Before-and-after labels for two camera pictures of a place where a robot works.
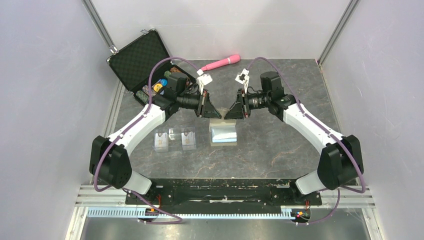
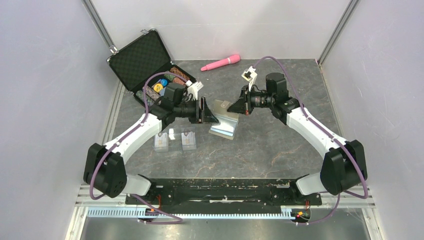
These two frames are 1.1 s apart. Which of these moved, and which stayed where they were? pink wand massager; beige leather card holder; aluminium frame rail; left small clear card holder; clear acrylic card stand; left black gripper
Moved: beige leather card holder; left black gripper
Stayed: pink wand massager; clear acrylic card stand; left small clear card holder; aluminium frame rail
